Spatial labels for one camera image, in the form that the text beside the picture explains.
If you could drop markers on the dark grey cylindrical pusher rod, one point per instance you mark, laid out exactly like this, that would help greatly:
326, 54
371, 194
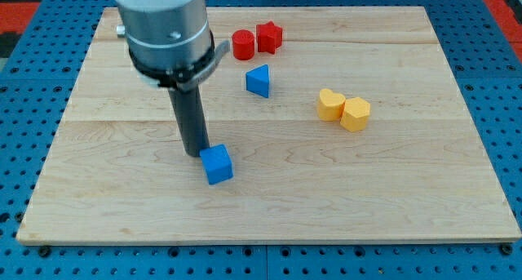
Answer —
190, 119

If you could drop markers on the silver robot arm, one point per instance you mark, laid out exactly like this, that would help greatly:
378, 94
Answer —
172, 47

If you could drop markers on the blue triangle block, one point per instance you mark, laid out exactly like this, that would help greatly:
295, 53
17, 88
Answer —
258, 81

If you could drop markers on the blue cube block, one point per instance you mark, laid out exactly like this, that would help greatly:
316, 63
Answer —
217, 164

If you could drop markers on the red cylinder block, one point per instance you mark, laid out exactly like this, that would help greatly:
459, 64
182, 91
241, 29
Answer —
243, 44

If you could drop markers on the red star block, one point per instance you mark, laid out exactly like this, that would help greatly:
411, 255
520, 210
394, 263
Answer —
269, 37

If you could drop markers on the yellow heart block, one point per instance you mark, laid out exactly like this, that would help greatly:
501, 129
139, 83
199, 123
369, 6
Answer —
330, 105

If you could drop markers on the wooden board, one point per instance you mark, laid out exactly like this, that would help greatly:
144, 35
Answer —
117, 173

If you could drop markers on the yellow hexagon block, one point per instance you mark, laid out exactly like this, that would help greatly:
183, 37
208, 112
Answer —
356, 112

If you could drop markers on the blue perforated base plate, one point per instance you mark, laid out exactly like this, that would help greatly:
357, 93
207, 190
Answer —
39, 77

